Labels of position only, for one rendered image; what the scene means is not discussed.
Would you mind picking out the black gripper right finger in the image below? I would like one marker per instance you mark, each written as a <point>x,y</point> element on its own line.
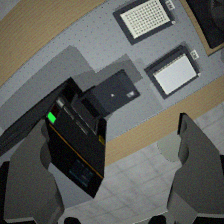
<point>197,191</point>

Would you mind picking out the white label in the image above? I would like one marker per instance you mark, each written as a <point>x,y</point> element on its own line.
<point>170,5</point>
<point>194,55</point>

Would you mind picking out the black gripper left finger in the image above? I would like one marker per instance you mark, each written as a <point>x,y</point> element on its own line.
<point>28,191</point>

